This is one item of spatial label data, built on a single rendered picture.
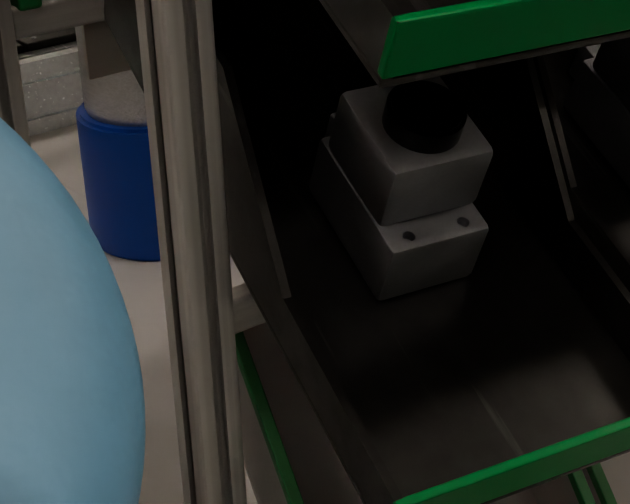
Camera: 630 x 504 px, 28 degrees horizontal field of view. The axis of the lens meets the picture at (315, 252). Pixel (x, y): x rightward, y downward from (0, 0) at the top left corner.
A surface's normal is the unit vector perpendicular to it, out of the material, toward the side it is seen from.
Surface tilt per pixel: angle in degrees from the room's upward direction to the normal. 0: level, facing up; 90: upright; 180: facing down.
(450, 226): 25
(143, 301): 0
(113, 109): 90
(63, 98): 90
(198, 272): 90
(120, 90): 90
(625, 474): 45
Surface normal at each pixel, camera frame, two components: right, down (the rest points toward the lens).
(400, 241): 0.16, -0.65
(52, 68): 0.60, 0.34
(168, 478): -0.03, -0.89
